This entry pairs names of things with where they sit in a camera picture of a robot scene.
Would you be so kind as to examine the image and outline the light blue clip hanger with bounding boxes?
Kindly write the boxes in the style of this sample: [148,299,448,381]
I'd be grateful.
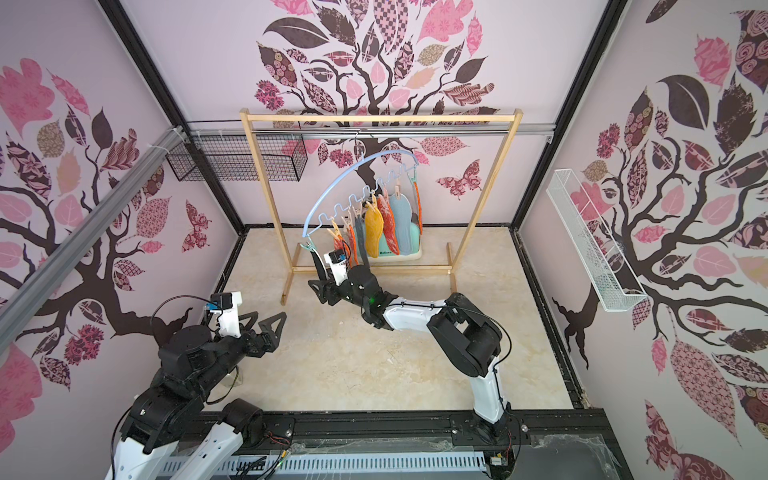
[301,149,420,244]

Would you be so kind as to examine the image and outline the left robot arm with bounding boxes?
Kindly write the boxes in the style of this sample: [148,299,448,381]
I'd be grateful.
[106,312,290,479]

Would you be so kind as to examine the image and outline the grey aluminium rail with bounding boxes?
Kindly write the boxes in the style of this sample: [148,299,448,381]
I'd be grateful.
[1,126,184,350]

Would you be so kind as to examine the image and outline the light blue insole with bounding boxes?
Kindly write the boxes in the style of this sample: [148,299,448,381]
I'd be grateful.
[390,193,412,256]

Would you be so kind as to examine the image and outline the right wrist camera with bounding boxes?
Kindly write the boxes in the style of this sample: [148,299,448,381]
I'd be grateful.
[324,249,348,286]

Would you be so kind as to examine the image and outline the mint green toaster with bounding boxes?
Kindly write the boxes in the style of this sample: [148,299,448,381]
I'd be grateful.
[365,221,423,260]

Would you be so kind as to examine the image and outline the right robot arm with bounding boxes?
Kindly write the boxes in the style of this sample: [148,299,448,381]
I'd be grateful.
[303,240,511,443]

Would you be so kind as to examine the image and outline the wooden clothes rack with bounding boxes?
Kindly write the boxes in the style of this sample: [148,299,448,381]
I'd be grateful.
[239,107,524,306]

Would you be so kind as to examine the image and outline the orange edged insole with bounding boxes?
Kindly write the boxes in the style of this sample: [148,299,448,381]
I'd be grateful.
[411,180,423,235]

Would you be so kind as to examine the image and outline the white slotted cable duct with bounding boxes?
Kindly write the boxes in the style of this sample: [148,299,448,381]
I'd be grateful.
[152,451,488,478]

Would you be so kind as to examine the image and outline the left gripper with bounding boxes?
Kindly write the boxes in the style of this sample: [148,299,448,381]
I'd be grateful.
[190,310,286,395]

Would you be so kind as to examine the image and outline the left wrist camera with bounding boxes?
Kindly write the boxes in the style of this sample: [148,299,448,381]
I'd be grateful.
[208,291,243,338]

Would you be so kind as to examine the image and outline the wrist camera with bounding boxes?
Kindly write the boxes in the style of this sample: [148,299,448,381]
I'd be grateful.
[208,291,243,338]
[324,249,348,286]

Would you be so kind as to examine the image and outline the yellow insole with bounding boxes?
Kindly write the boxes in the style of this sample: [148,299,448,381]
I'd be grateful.
[364,203,384,258]

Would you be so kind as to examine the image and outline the white wire shelf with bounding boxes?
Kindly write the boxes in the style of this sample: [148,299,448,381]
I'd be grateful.
[546,169,648,312]

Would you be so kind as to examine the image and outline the black wire basket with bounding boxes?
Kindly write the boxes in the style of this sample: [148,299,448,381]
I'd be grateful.
[166,134,308,182]

